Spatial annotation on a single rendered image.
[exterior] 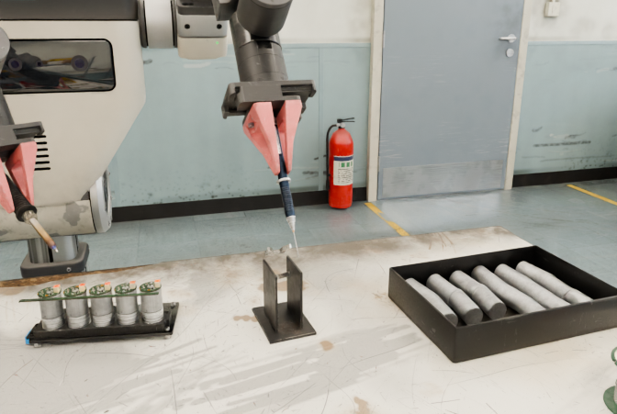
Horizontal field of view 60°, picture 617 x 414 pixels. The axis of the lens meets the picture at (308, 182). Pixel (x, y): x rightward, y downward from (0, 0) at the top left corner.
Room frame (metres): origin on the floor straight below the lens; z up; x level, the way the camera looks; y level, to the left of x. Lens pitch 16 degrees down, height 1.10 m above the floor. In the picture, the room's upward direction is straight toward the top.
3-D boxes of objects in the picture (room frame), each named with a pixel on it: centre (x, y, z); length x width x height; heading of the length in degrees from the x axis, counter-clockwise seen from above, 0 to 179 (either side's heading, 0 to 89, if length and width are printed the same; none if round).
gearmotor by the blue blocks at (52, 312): (0.55, 0.30, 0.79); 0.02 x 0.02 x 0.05
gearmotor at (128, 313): (0.56, 0.21, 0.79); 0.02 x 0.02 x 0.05
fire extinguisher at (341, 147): (3.19, -0.20, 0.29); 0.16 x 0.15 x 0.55; 105
